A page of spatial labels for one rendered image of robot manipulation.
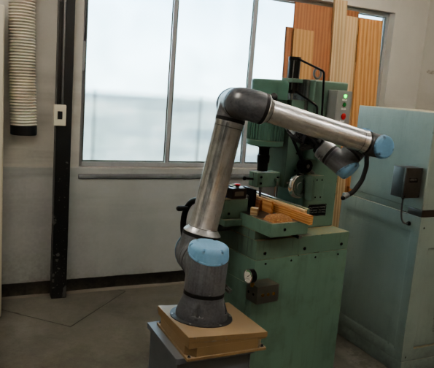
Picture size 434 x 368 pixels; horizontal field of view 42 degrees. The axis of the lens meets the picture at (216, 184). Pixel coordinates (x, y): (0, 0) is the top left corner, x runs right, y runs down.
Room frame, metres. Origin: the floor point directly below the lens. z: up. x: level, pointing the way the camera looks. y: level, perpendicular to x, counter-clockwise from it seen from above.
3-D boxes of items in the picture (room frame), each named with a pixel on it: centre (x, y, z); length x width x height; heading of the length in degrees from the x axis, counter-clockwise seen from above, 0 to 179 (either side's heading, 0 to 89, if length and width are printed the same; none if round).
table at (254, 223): (2.59, -0.13, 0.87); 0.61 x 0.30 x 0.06; 33
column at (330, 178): (2.82, -0.45, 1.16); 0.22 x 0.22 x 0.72; 33
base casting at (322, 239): (2.72, -0.31, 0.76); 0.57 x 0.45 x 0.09; 123
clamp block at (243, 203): (2.54, -0.06, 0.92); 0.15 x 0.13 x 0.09; 33
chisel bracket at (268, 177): (2.66, -0.23, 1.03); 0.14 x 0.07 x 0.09; 123
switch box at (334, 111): (2.71, -0.56, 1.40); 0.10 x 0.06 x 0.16; 123
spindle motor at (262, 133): (2.65, -0.21, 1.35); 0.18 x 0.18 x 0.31
